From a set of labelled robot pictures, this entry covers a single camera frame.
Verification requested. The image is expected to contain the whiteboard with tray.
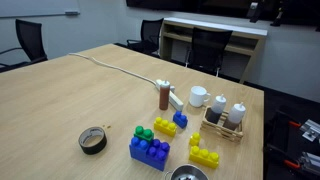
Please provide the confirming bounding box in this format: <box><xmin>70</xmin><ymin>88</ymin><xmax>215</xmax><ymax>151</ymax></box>
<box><xmin>0</xmin><ymin>0</ymin><xmax>80</xmax><ymax>18</ymax></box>

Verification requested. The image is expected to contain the metal bowl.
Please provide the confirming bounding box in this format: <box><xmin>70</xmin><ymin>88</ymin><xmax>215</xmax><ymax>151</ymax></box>
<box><xmin>164</xmin><ymin>164</ymin><xmax>209</xmax><ymax>180</ymax></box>

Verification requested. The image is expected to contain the black office chair back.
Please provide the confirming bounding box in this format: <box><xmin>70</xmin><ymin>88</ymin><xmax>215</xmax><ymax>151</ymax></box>
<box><xmin>127</xmin><ymin>19</ymin><xmax>163</xmax><ymax>55</ymax></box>

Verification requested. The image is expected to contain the green toy brick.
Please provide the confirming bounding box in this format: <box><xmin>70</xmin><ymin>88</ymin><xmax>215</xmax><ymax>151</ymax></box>
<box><xmin>134</xmin><ymin>126</ymin><xmax>154</xmax><ymax>142</ymax></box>

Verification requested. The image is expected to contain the wooden crate holder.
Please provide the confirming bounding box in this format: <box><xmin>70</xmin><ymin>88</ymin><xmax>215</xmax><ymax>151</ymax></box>
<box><xmin>201</xmin><ymin>106</ymin><xmax>243</xmax><ymax>143</ymax></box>

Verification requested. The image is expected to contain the brown sauce squeeze bottle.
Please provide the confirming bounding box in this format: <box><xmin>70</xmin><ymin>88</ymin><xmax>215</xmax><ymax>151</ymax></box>
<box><xmin>159</xmin><ymin>80</ymin><xmax>170</xmax><ymax>110</ymax></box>

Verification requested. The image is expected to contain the yellow three-stud toy brick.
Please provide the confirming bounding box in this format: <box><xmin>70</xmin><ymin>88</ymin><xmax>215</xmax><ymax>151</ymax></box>
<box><xmin>154</xmin><ymin>117</ymin><xmax>177</xmax><ymax>137</ymax></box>

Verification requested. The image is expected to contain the equipment with orange clamps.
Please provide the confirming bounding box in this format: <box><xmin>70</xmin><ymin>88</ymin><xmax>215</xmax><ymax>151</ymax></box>
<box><xmin>263</xmin><ymin>106</ymin><xmax>319</xmax><ymax>180</ymax></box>

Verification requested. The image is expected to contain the dark sauce squeeze bottle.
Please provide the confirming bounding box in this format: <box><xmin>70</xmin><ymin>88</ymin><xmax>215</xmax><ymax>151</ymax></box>
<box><xmin>208</xmin><ymin>94</ymin><xmax>226</xmax><ymax>123</ymax></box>

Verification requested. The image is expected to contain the white power cable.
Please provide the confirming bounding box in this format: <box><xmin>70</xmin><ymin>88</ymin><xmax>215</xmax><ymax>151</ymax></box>
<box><xmin>68</xmin><ymin>52</ymin><xmax>158</xmax><ymax>85</ymax></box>

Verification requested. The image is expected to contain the black office chair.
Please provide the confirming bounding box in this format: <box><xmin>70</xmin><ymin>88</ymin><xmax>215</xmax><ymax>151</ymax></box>
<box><xmin>127</xmin><ymin>19</ymin><xmax>163</xmax><ymax>55</ymax></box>
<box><xmin>185</xmin><ymin>28</ymin><xmax>232</xmax><ymax>76</ymax></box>
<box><xmin>0</xmin><ymin>19</ymin><xmax>48</xmax><ymax>73</ymax></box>

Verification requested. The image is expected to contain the black office chair right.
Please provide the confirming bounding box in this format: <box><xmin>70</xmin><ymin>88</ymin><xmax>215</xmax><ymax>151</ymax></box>
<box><xmin>185</xmin><ymin>28</ymin><xmax>232</xmax><ymax>76</ymax></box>

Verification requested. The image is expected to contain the black office chair left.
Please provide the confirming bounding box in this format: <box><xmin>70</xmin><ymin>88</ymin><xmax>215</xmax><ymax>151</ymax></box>
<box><xmin>0</xmin><ymin>19</ymin><xmax>48</xmax><ymax>73</ymax></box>

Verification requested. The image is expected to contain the white mug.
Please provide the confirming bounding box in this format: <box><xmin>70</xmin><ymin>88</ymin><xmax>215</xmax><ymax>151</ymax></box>
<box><xmin>189</xmin><ymin>86</ymin><xmax>211</xmax><ymax>107</ymax></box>

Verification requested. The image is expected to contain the white power strip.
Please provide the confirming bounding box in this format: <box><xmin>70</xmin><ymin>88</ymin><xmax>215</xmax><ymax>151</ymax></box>
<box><xmin>156</xmin><ymin>79</ymin><xmax>184</xmax><ymax>111</ymax></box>

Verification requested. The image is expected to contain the yellow L-shaped toy brick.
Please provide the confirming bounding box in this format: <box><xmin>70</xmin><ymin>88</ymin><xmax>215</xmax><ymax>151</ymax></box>
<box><xmin>189</xmin><ymin>132</ymin><xmax>220</xmax><ymax>169</ymax></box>

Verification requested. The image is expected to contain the brown sauce bottle in crate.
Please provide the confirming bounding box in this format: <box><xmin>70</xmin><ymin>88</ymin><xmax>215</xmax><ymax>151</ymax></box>
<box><xmin>223</xmin><ymin>103</ymin><xmax>246</xmax><ymax>130</ymax></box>

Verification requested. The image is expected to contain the large blue toy brick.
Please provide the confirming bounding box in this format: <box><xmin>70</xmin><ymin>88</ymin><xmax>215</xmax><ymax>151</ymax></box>
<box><xmin>129</xmin><ymin>137</ymin><xmax>170</xmax><ymax>171</ymax></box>

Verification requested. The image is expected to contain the black tape roll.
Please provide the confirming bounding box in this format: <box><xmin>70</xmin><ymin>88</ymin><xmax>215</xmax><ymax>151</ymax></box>
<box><xmin>78</xmin><ymin>127</ymin><xmax>107</xmax><ymax>155</ymax></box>

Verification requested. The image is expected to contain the small blue toy brick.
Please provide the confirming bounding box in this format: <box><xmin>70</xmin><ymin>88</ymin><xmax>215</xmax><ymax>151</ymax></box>
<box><xmin>173</xmin><ymin>111</ymin><xmax>188</xmax><ymax>128</ymax></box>

